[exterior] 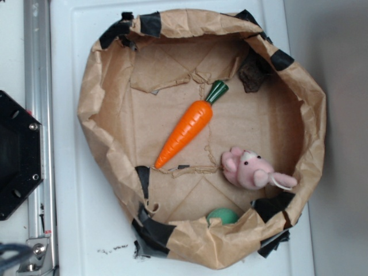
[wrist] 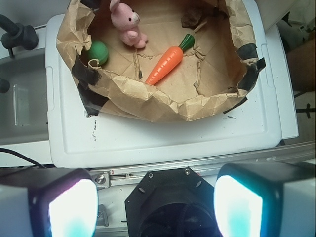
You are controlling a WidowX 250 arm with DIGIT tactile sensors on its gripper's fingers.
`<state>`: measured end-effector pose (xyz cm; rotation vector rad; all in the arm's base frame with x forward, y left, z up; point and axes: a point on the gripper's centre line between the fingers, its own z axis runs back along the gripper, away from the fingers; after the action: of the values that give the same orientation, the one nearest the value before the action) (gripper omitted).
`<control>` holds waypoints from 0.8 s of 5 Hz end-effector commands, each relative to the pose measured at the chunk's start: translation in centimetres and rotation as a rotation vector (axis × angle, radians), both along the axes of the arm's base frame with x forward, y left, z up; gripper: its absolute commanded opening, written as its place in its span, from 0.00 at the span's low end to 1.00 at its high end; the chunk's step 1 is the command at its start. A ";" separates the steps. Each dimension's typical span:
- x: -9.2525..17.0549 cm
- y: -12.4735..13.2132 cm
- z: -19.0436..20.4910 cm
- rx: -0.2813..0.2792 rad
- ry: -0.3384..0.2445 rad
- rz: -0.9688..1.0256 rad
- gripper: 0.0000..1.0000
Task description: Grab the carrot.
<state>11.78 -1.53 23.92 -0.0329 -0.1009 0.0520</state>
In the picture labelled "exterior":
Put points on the brown paper bag bin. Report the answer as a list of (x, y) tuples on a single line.
[(142, 75)]

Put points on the aluminium extrusion rail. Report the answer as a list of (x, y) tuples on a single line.
[(43, 233)]

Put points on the white plastic tray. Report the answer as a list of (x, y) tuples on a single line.
[(94, 235)]

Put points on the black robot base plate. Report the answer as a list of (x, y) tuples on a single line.
[(21, 170)]

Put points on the pink plush bunny toy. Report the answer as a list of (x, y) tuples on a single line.
[(247, 169)]

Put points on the dark brown rock piece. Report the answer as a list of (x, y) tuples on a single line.
[(253, 72)]

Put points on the orange plastic toy carrot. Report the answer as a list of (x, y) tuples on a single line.
[(193, 121)]

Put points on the green ball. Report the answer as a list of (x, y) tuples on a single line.
[(226, 215)]

